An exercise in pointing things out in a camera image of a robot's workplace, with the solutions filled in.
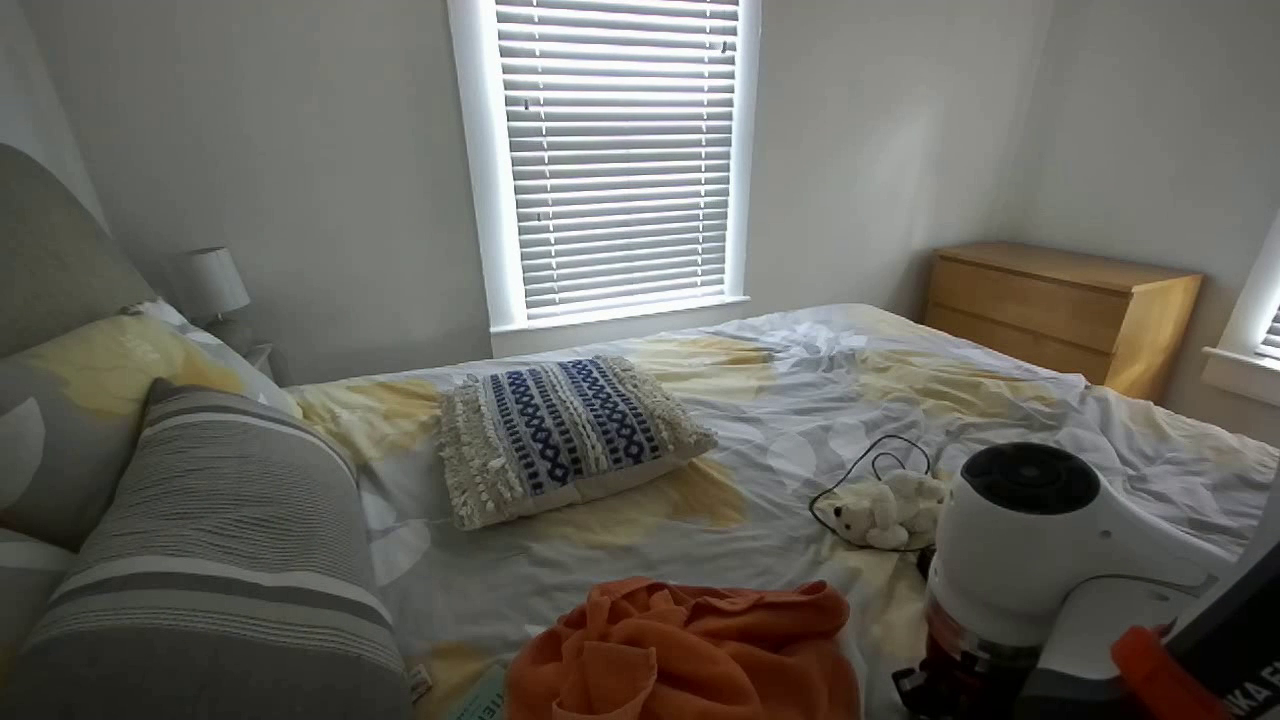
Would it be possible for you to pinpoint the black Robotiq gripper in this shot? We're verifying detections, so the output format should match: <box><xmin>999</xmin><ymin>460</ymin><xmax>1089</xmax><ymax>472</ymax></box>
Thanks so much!
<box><xmin>890</xmin><ymin>614</ymin><xmax>1034</xmax><ymax>720</ymax></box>

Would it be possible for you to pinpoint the white plush toy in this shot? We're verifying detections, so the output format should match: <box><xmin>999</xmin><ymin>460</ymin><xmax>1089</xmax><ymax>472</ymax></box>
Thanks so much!
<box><xmin>814</xmin><ymin>472</ymin><xmax>953</xmax><ymax>556</ymax></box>

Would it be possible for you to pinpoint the orange crumpled cloth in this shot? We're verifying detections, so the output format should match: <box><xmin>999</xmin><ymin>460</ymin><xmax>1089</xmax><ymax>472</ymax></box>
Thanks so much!
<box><xmin>504</xmin><ymin>570</ymin><xmax>864</xmax><ymax>720</ymax></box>

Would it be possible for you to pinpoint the light wooden dresser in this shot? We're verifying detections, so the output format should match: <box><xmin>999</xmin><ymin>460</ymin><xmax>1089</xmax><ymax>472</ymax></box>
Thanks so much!
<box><xmin>920</xmin><ymin>236</ymin><xmax>1209</xmax><ymax>404</ymax></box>

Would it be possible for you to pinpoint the small white framed window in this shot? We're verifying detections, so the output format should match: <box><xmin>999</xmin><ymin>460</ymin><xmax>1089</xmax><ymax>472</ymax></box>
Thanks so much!
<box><xmin>1199</xmin><ymin>210</ymin><xmax>1280</xmax><ymax>407</ymax></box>

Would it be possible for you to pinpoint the blue white patterned pillow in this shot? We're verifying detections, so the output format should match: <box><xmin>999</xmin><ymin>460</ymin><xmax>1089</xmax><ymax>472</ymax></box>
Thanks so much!
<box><xmin>435</xmin><ymin>353</ymin><xmax>720</xmax><ymax>535</ymax></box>

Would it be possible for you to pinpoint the window with white blinds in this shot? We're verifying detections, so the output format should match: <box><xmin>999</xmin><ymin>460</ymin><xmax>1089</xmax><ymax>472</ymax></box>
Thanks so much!
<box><xmin>445</xmin><ymin>0</ymin><xmax>768</xmax><ymax>336</ymax></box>

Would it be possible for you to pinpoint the grey white striped pillow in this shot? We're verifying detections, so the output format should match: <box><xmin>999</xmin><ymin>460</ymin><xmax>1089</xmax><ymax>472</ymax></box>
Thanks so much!
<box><xmin>0</xmin><ymin>376</ymin><xmax>418</xmax><ymax>720</ymax></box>

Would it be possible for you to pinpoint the small nightstand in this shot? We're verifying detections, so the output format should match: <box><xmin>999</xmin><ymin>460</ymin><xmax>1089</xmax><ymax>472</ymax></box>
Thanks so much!
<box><xmin>215</xmin><ymin>331</ymin><xmax>292</xmax><ymax>389</ymax></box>

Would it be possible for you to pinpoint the white table lamp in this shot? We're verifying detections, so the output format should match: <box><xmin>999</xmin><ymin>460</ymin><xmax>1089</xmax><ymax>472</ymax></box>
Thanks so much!
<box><xmin>175</xmin><ymin>241</ymin><xmax>255</xmax><ymax>331</ymax></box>

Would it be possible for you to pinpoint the grey yellow leaf pillow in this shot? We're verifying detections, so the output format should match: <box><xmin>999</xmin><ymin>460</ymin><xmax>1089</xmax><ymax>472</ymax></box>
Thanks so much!
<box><xmin>0</xmin><ymin>523</ymin><xmax>75</xmax><ymax>659</ymax></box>
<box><xmin>0</xmin><ymin>295</ymin><xmax>305</xmax><ymax>551</ymax></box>

